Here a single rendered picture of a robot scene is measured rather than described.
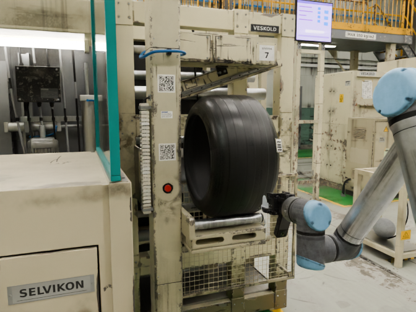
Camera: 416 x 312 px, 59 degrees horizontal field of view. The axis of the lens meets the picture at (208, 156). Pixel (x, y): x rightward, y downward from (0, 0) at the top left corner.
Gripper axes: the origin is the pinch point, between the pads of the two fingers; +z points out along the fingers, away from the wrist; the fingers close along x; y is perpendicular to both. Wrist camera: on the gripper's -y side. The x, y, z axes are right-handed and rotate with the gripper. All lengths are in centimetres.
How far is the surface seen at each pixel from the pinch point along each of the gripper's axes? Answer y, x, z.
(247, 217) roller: -7.3, -1.3, 18.6
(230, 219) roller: -7.2, 7.3, 18.7
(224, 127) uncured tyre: 33.3, 13.8, 5.6
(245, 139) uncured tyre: 27.9, 5.9, 2.9
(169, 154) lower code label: 23.1, 32.9, 22.2
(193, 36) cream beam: 81, 14, 41
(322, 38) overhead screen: 176, -264, 301
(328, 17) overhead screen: 205, -272, 297
